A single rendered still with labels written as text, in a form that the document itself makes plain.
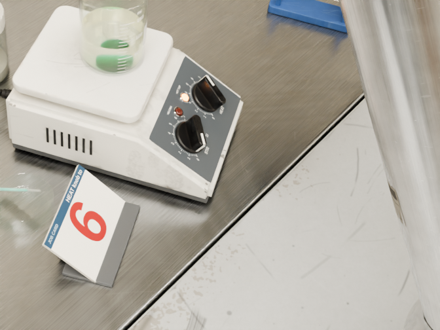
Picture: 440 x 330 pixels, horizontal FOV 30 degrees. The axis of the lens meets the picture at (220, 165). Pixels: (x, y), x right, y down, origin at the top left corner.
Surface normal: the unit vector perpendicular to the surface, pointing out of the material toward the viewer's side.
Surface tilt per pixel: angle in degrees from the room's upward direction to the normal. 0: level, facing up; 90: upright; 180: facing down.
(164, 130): 30
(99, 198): 40
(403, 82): 88
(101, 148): 90
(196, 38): 0
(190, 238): 0
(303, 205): 0
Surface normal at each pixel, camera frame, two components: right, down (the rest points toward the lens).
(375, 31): -0.73, 0.51
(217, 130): 0.59, -0.41
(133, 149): -0.25, 0.72
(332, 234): 0.13, -0.63
